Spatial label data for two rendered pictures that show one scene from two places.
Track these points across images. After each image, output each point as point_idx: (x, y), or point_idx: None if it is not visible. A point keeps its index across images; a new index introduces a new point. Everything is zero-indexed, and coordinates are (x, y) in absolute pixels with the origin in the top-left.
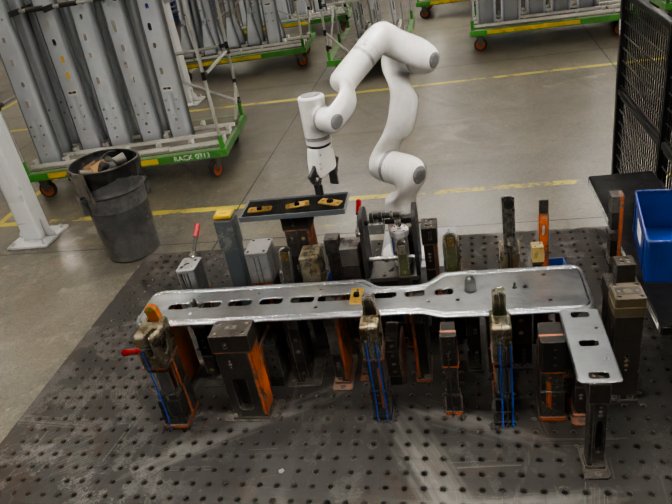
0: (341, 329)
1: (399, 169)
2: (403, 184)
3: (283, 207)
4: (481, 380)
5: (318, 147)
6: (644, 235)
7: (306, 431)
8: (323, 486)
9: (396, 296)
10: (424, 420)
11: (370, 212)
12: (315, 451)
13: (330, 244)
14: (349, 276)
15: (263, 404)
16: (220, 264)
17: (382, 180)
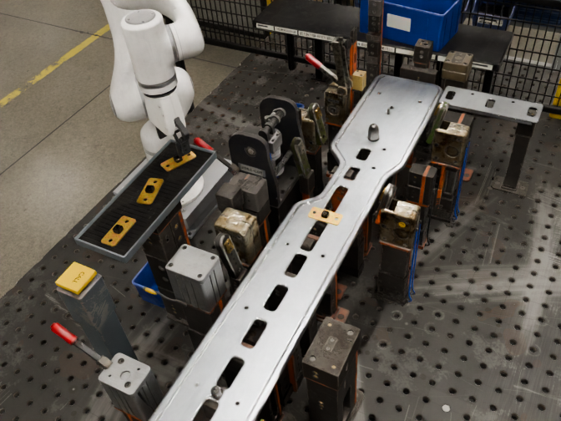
0: None
1: (177, 87)
2: (187, 102)
3: (141, 205)
4: None
5: (173, 88)
6: (432, 14)
7: (392, 370)
8: (481, 372)
9: (348, 186)
10: (422, 266)
11: (261, 129)
12: (428, 367)
13: (237, 198)
14: (264, 218)
15: (356, 393)
16: None
17: (147, 116)
